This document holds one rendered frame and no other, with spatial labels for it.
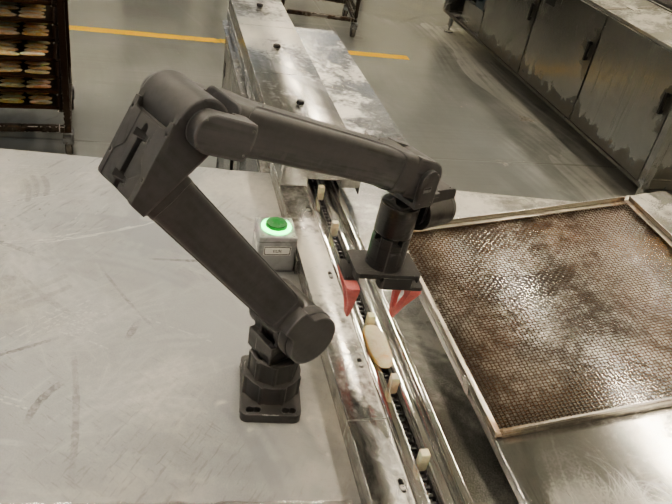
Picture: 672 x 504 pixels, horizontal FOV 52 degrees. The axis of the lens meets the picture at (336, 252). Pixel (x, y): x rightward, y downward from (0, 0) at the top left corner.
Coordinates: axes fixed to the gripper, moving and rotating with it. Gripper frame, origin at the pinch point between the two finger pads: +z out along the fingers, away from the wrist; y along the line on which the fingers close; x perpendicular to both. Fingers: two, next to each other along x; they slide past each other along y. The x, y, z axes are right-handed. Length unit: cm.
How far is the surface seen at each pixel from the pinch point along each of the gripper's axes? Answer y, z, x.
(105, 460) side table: 38.2, 10.9, 18.4
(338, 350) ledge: 5.1, 4.7, 4.1
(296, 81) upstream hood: -4, -4, -91
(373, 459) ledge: 5.0, 5.3, 24.6
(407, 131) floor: -115, 78, -269
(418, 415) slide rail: -4.3, 5.8, 16.7
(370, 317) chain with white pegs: -1.7, 3.5, -2.6
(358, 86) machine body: -30, 4, -118
